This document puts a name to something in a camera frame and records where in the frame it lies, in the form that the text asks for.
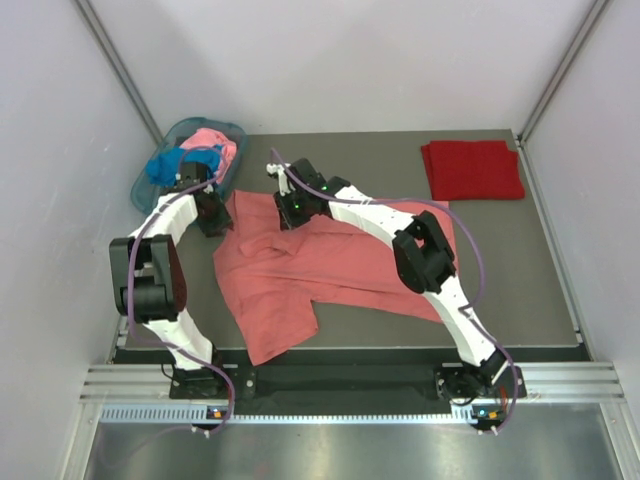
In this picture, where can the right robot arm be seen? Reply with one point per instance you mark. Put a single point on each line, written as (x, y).
(424, 262)

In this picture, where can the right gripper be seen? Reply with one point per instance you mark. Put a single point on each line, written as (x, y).
(288, 220)

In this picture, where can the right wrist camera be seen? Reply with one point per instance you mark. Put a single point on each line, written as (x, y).
(280, 172)

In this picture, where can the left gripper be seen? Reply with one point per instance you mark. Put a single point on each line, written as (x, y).
(223, 219)

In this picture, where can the right aluminium corner post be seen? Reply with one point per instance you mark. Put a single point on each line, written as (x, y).
(586, 27)

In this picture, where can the teal plastic basket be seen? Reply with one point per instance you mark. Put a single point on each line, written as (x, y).
(144, 195)

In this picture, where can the aluminium corner post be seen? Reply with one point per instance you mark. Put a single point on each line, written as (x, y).
(102, 38)
(586, 27)

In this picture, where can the left aluminium corner post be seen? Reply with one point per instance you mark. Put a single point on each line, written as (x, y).
(102, 38)

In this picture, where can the slotted cable duct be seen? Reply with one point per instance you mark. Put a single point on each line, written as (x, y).
(212, 413)

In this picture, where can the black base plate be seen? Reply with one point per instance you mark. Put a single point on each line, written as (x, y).
(353, 381)

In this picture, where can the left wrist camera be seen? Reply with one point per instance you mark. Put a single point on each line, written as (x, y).
(193, 177)

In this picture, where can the salmon pink t-shirt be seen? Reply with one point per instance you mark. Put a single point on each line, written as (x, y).
(270, 277)

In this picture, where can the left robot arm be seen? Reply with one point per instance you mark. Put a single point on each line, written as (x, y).
(149, 284)

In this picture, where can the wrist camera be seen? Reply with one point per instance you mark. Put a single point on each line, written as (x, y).
(193, 177)
(280, 172)

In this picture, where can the folded red t-shirt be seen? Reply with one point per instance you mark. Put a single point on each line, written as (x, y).
(472, 170)

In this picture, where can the light pink t-shirt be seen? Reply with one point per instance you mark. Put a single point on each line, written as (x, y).
(213, 139)

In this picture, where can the blue t-shirt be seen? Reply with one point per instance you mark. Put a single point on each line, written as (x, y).
(164, 167)

